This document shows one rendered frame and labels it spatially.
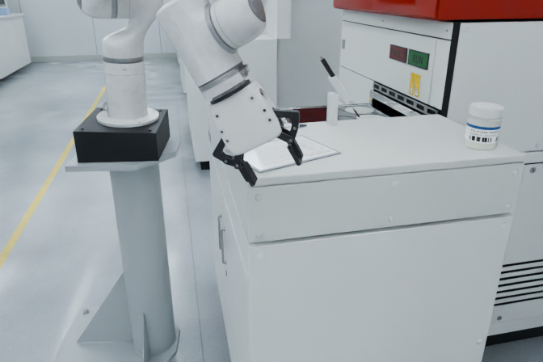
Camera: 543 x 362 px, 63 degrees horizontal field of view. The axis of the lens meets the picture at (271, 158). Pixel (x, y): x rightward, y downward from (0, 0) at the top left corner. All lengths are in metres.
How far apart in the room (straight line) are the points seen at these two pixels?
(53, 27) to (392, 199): 8.82
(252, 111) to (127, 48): 0.73
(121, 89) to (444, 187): 0.94
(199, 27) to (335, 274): 0.60
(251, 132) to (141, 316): 1.16
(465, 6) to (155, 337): 1.50
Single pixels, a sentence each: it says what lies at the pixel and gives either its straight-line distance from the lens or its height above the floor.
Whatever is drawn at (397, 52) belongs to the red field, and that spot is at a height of 1.10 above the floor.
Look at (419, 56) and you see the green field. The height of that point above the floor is 1.11.
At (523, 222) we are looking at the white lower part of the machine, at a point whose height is 0.56.
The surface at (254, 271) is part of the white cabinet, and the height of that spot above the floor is 0.76.
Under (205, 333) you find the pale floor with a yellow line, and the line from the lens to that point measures 1.96.
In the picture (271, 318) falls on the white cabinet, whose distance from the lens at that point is 1.04.
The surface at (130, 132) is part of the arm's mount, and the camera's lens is 1.37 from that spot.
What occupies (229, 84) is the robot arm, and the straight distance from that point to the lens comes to 0.70.
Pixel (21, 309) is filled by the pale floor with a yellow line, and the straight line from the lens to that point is 2.31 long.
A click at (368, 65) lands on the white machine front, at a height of 1.02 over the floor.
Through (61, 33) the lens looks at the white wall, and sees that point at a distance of 9.47.
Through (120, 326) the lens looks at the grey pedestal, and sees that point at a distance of 1.92.
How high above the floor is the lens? 1.31
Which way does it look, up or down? 21 degrees down
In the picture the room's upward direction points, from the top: straight up
